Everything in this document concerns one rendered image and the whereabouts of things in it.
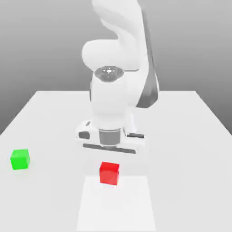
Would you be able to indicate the small green cube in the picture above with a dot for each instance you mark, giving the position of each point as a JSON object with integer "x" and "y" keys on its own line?
{"x": 20, "y": 159}

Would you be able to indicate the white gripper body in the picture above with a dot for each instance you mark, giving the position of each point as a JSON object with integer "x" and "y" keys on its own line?
{"x": 126, "y": 154}

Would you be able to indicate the small red cube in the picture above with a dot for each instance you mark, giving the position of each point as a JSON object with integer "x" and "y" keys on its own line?
{"x": 109, "y": 174}

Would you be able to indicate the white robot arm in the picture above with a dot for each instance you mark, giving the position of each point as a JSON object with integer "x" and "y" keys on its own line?
{"x": 110, "y": 99}

